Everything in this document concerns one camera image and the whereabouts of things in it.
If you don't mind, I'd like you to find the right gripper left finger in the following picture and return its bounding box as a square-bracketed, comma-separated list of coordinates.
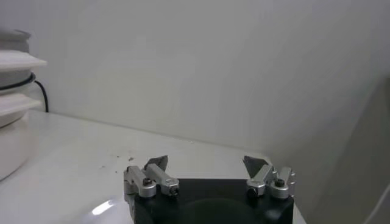
[123, 155, 180, 201]

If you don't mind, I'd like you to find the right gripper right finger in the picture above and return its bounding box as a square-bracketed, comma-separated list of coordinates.
[243, 155, 296, 200]

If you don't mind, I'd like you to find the large white plate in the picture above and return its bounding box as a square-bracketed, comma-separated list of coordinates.
[82, 197, 135, 224]

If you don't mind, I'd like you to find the white electric cooking pot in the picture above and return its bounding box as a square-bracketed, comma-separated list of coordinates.
[0, 50, 48, 182]

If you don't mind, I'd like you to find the black pot power cord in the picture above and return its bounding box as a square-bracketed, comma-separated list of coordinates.
[33, 79, 49, 113]

